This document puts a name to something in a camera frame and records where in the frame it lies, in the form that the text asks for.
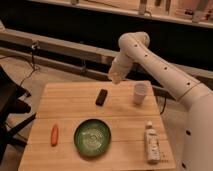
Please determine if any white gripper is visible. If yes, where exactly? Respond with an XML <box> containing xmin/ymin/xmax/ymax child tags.
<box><xmin>109</xmin><ymin>56</ymin><xmax>133</xmax><ymax>79</ymax></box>

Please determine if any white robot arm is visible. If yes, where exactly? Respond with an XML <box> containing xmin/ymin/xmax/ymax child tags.
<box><xmin>108</xmin><ymin>32</ymin><xmax>213</xmax><ymax>171</ymax></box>

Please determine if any black rectangular block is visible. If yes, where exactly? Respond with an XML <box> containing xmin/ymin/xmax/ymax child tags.
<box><xmin>95</xmin><ymin>89</ymin><xmax>108</xmax><ymax>106</ymax></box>

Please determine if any green bowl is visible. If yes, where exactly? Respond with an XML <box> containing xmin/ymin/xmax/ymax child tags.
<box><xmin>74</xmin><ymin>119</ymin><xmax>111</xmax><ymax>158</ymax></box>

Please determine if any white plastic bottle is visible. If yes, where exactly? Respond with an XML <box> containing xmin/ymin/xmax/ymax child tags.
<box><xmin>144</xmin><ymin>121</ymin><xmax>161</xmax><ymax>164</ymax></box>

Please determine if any orange carrot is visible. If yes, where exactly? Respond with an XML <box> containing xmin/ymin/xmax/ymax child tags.
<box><xmin>51</xmin><ymin>124</ymin><xmax>59</xmax><ymax>146</ymax></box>

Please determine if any black chair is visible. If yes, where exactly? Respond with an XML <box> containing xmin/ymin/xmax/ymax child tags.
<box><xmin>0</xmin><ymin>65</ymin><xmax>35</xmax><ymax>163</ymax></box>

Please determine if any black cable left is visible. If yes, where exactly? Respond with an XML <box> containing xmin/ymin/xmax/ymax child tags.
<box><xmin>0</xmin><ymin>41</ymin><xmax>43</xmax><ymax>88</ymax></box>

